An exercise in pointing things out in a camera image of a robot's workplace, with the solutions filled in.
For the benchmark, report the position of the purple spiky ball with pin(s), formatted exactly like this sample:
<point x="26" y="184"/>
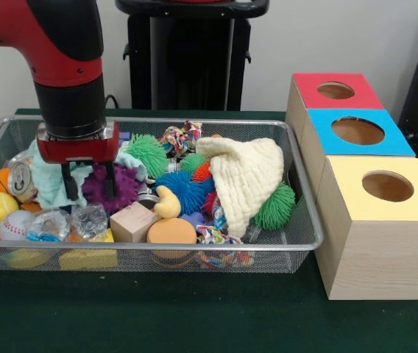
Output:
<point x="124" y="190"/>

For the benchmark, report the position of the clear mesh bin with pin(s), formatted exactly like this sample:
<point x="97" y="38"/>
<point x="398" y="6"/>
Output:
<point x="282" y="257"/>

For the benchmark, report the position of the green spiky ball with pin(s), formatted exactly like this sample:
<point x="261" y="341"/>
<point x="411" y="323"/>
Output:
<point x="146" y="154"/>
<point x="275" y="207"/>

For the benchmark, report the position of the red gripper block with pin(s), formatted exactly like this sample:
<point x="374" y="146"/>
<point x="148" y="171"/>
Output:
<point x="76" y="152"/>

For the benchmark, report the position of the dark green table cloth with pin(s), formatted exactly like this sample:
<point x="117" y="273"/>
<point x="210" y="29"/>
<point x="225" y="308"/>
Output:
<point x="194" y="316"/>

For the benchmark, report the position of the cream knitted cloth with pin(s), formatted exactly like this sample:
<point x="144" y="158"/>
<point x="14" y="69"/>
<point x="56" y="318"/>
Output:
<point x="249" y="180"/>

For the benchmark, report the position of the mint green cloth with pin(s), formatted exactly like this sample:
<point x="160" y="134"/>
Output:
<point x="47" y="184"/>

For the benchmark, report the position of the wooden cube block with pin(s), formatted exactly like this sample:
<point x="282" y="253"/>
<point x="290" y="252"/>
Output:
<point x="132" y="224"/>

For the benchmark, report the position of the orange round disc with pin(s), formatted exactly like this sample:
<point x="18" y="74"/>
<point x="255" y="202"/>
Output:
<point x="171" y="232"/>

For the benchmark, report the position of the blue spiky ball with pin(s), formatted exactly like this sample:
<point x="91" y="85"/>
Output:
<point x="183" y="191"/>

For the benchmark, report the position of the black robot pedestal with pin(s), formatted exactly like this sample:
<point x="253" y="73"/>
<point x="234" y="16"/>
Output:
<point x="194" y="66"/>

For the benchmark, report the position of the wooden three-hole sorting box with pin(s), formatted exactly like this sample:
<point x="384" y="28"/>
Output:
<point x="371" y="250"/>

